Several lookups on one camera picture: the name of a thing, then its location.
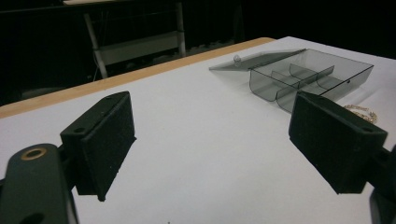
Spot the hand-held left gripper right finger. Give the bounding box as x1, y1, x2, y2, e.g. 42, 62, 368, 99
288, 91, 389, 195

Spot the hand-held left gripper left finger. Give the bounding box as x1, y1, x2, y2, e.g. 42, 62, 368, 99
59, 91, 137, 203

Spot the smoked clear plastic compartment box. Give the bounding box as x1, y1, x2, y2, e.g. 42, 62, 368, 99
208, 48, 375, 114

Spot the gold chain necklace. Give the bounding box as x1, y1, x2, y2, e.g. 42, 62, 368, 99
343, 104, 378, 125

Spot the white metal frame stand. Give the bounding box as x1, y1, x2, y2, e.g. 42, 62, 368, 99
83, 1, 187, 80

